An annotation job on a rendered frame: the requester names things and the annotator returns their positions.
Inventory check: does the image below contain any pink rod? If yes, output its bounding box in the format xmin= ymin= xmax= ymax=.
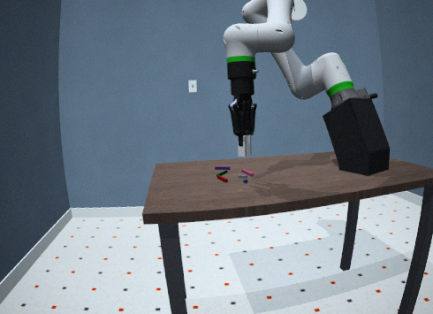
xmin=241 ymin=169 xmax=254 ymax=176

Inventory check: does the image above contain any red rod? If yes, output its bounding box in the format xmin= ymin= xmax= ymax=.
xmin=217 ymin=175 xmax=228 ymax=182

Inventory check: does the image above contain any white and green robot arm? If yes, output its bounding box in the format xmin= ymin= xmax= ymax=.
xmin=224 ymin=0 xmax=377 ymax=109

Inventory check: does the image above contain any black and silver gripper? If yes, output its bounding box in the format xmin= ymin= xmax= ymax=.
xmin=228 ymin=79 xmax=257 ymax=157

